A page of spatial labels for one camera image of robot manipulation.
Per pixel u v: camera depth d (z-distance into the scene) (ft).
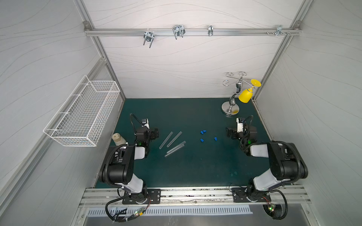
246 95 3.26
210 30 2.56
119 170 1.45
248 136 2.40
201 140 3.13
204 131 3.23
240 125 2.76
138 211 2.25
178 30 2.51
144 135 2.36
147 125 2.74
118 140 2.82
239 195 2.40
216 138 3.13
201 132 3.23
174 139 3.13
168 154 2.90
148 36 2.60
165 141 3.09
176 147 2.99
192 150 2.98
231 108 3.66
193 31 2.52
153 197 2.41
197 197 2.45
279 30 2.51
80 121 2.22
